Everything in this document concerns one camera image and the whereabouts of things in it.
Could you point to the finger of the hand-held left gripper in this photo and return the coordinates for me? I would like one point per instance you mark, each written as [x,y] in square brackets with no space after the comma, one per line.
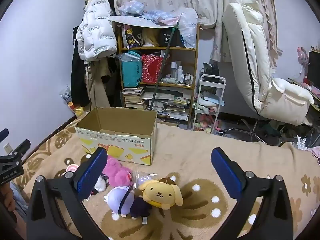
[3,134]
[21,148]

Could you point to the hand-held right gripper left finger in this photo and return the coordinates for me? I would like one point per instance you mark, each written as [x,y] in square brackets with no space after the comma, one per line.
[91,170]

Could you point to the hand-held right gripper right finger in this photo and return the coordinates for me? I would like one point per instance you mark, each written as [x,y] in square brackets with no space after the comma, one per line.
[225,172]

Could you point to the pink bear plush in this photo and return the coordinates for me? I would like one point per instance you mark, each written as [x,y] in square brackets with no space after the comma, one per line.
[117,172]

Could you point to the purple-haired plush doll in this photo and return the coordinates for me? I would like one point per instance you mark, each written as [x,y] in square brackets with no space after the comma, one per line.
[117,200]

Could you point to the printed cardboard box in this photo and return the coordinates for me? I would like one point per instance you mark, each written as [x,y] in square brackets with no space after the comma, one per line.
[125,142]

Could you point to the yellow dog plush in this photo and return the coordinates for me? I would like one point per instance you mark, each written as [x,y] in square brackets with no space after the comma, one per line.
[160,192]

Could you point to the person's left hand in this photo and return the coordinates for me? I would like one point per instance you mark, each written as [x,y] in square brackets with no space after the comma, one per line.
[5,198]

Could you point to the white fluffy plush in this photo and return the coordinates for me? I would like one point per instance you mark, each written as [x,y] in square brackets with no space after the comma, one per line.
[100,184]

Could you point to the beige flower-print blanket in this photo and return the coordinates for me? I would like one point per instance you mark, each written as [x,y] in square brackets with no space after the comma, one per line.
[190,150]

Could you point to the pile of pastel toys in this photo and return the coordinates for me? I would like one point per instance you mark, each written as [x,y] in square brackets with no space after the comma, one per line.
[205,123]

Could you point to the bagged small purple plush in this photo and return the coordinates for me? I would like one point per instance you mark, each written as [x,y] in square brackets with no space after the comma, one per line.
[145,179]

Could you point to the pile of small floor clutter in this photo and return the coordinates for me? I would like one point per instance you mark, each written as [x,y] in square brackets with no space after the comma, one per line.
[72,105]

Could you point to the folded pastel cloths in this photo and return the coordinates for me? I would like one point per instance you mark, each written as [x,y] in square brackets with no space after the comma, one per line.
[208,100]

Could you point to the beige coat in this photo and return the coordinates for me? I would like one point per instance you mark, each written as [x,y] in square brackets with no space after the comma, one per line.
[96,90]

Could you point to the pile of magazines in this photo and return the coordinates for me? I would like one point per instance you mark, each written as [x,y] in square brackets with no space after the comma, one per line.
[172,110]

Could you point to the stack of books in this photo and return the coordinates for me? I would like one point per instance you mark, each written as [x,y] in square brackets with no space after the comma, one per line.
[132,97]

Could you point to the black coat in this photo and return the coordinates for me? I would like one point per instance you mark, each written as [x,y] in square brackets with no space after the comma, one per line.
[77,80]

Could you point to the white rolling cart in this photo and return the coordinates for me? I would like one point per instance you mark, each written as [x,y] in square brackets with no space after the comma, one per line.
[221,80]

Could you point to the black bag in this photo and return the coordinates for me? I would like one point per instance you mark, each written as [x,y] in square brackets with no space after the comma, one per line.
[211,71]

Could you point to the teal bag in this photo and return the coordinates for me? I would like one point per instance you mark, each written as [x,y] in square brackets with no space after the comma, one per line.
[131,72]

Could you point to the group of cosmetic bottles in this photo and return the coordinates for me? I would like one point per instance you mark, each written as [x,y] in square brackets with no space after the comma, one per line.
[181,76]

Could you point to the red patterned bag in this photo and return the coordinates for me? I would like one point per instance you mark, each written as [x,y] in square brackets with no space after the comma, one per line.
[151,67]

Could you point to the green pole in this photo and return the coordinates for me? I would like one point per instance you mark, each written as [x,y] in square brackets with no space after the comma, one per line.
[163,62]

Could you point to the wooden shelf unit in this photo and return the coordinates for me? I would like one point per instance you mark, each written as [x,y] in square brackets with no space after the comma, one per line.
[180,49]

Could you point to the white padded chair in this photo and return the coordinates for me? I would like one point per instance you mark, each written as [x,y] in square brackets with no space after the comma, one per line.
[250,42]

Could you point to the black monitor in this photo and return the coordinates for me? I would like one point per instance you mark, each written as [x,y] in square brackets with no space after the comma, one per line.
[314,67]

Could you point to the dark cartoon-print bag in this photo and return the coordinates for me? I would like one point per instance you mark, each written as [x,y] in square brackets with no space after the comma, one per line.
[131,37]

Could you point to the white puffer jacket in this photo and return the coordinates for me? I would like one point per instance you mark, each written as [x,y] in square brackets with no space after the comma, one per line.
[97,30]

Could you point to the pink desk fan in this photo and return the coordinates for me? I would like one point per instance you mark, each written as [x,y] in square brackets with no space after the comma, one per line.
[302,55]

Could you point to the black printed box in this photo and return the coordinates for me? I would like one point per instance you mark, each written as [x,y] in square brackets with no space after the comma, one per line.
[170,38]

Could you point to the blonde wig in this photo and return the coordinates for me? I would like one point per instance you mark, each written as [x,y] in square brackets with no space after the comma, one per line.
[150,37]

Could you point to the clear plastic bag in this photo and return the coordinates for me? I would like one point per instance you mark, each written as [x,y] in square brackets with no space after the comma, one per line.
[188,27]

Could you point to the white flat board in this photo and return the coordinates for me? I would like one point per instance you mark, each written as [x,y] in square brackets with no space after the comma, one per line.
[135,21]

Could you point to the blue plaid cloth pile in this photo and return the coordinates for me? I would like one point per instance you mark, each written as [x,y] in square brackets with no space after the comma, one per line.
[155,15]

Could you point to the wall socket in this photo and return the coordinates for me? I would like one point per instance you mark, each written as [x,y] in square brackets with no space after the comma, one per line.
[8,148]

